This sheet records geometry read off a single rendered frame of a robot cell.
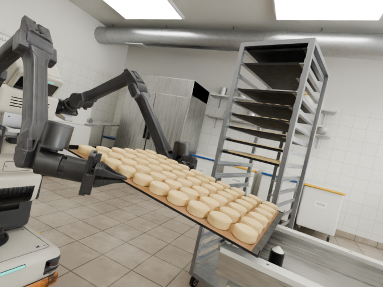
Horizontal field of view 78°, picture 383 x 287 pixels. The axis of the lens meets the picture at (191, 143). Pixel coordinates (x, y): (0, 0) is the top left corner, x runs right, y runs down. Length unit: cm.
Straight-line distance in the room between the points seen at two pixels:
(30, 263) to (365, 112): 466
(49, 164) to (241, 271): 47
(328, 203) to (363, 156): 112
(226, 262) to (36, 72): 70
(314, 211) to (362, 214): 100
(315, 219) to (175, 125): 265
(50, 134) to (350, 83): 465
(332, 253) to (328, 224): 330
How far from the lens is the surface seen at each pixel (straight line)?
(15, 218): 189
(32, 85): 79
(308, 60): 161
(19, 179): 144
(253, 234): 51
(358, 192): 477
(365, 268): 82
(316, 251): 81
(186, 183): 68
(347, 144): 471
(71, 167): 61
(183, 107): 419
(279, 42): 171
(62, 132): 62
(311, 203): 404
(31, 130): 71
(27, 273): 168
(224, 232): 52
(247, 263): 53
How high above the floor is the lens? 112
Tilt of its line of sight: 2 degrees down
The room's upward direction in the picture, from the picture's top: 12 degrees clockwise
